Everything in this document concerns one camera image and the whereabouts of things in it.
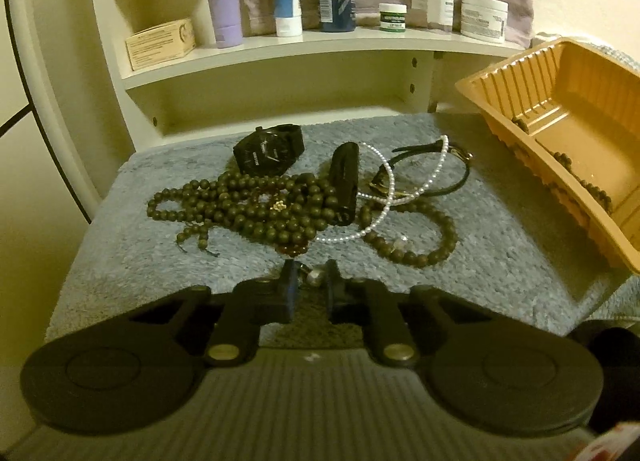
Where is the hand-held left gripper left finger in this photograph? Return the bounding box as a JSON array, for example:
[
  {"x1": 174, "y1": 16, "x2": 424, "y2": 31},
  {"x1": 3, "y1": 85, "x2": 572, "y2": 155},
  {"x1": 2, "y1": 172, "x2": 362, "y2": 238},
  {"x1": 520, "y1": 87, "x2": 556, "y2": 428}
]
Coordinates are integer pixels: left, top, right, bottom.
[{"x1": 127, "y1": 261, "x2": 301, "y2": 368}]

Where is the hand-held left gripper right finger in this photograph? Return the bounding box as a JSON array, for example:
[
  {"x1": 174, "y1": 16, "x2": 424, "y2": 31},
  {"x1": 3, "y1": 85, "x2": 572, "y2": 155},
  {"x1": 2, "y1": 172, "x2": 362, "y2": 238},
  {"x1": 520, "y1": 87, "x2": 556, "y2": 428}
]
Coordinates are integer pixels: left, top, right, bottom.
[{"x1": 326, "y1": 260, "x2": 495, "y2": 368}]

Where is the brown bead bracelet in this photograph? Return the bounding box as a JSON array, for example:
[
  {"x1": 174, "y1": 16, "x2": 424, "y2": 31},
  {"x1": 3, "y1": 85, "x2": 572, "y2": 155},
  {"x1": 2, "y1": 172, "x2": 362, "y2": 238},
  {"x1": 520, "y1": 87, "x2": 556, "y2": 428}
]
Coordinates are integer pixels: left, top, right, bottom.
[{"x1": 272, "y1": 236, "x2": 315, "y2": 261}]

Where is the white pearl necklace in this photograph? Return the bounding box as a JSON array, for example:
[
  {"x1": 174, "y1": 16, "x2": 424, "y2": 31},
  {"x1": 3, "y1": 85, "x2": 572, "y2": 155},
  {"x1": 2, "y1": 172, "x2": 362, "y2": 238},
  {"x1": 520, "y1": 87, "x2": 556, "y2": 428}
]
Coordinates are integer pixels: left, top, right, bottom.
[{"x1": 314, "y1": 135, "x2": 450, "y2": 243}]

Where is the long olive bead necklace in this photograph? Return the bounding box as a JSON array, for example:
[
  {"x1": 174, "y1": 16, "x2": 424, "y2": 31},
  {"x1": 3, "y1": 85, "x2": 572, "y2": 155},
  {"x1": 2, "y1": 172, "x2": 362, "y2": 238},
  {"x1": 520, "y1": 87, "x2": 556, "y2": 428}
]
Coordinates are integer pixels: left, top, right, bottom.
[{"x1": 146, "y1": 168, "x2": 362, "y2": 259}]

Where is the olive bead bracelet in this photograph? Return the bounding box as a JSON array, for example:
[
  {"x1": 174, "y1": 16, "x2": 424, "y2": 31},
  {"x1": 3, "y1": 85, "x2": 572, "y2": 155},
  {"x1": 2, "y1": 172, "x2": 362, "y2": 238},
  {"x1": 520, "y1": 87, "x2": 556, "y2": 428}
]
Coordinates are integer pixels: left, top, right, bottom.
[{"x1": 360, "y1": 200, "x2": 458, "y2": 269}]

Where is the black strap gold watch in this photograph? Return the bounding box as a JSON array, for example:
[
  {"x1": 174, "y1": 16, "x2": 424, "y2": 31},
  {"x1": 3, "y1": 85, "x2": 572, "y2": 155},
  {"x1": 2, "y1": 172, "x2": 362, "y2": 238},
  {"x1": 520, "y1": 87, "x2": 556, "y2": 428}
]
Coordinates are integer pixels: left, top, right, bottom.
[{"x1": 370, "y1": 138, "x2": 474, "y2": 202}]

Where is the orange plastic tray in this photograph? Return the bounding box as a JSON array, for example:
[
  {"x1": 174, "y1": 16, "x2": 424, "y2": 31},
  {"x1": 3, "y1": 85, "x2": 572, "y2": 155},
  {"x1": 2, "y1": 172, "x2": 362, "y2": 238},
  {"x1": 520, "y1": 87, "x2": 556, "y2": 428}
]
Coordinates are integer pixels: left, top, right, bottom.
[{"x1": 455, "y1": 38, "x2": 640, "y2": 274}]

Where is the black cylindrical case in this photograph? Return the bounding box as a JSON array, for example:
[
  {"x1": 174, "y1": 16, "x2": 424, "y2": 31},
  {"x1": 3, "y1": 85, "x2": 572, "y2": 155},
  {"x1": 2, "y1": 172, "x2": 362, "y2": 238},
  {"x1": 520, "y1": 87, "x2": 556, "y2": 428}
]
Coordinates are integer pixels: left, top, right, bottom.
[{"x1": 328, "y1": 142, "x2": 359, "y2": 226}]

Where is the black wristwatch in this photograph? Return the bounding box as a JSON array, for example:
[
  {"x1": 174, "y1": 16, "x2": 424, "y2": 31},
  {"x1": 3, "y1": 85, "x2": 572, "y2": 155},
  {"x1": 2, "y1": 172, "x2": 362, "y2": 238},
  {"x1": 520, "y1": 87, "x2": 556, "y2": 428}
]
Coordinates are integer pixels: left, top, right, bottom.
[{"x1": 232, "y1": 124, "x2": 304, "y2": 176}]

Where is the grey fluffy mat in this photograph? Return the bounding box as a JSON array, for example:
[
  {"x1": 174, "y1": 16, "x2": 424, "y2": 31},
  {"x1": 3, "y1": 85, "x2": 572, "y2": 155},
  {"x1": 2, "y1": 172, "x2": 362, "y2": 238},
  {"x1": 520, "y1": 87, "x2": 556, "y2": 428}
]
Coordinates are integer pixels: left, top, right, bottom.
[{"x1": 45, "y1": 111, "x2": 640, "y2": 347}]

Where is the white wooden shelf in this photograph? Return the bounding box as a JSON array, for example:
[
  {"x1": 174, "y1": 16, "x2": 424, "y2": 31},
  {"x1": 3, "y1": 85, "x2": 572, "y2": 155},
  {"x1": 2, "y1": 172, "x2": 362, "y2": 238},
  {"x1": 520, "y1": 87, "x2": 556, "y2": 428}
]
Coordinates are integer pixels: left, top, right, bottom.
[{"x1": 85, "y1": 0, "x2": 531, "y2": 152}]

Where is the small green jar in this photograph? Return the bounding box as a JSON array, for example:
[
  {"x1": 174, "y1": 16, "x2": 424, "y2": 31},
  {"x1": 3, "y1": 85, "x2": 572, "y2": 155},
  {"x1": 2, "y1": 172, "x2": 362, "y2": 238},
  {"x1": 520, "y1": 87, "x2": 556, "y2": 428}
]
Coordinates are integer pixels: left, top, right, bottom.
[{"x1": 378, "y1": 3, "x2": 407, "y2": 32}]

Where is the beige cardboard box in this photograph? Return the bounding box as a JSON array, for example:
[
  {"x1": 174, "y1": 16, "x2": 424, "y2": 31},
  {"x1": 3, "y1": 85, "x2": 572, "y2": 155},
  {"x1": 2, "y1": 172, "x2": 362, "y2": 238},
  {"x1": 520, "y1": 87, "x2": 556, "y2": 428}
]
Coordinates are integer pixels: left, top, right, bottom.
[{"x1": 125, "y1": 17, "x2": 197, "y2": 72}]

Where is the white cream jar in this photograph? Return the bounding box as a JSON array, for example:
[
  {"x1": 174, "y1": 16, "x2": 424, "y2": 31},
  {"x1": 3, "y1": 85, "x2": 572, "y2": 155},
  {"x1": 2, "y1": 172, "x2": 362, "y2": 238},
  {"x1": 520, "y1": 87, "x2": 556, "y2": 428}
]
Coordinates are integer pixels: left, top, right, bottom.
[{"x1": 460, "y1": 0, "x2": 509, "y2": 44}]

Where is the white curved panel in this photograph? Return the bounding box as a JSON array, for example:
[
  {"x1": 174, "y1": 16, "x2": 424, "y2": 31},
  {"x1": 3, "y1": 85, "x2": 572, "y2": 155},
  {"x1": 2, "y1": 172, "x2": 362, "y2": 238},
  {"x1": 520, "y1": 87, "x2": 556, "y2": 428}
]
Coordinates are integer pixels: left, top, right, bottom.
[{"x1": 0, "y1": 0, "x2": 106, "y2": 224}]

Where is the white knitted cloth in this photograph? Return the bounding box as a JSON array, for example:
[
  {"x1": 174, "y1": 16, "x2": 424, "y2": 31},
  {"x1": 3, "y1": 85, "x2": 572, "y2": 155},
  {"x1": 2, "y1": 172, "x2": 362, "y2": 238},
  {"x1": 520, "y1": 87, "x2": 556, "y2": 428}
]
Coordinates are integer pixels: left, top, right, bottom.
[{"x1": 534, "y1": 31, "x2": 640, "y2": 72}]

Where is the dark bead bracelet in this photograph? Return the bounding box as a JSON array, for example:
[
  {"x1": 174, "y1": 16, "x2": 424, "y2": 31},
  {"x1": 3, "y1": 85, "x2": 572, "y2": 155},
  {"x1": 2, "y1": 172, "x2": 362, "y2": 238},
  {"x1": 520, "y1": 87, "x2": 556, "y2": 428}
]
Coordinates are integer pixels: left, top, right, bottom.
[{"x1": 550, "y1": 148, "x2": 616, "y2": 214}]

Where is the black cable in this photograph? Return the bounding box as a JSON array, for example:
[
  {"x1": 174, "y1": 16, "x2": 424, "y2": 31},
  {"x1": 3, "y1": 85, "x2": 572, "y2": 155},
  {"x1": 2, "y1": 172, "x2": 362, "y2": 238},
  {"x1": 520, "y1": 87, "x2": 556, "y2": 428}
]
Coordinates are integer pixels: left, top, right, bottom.
[{"x1": 0, "y1": 107, "x2": 35, "y2": 138}]

